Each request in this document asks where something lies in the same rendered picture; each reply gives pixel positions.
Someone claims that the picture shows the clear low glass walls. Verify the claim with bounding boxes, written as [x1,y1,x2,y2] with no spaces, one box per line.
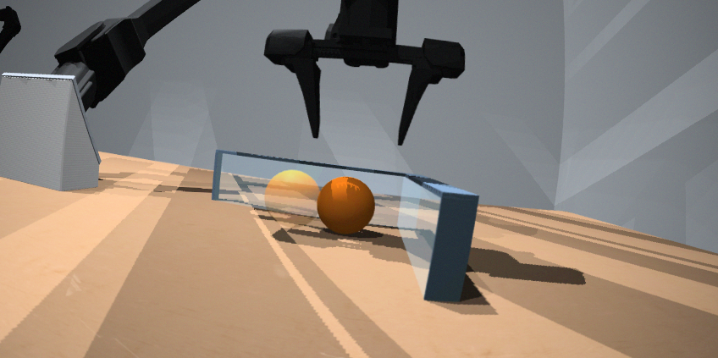
[214,152,441,296]

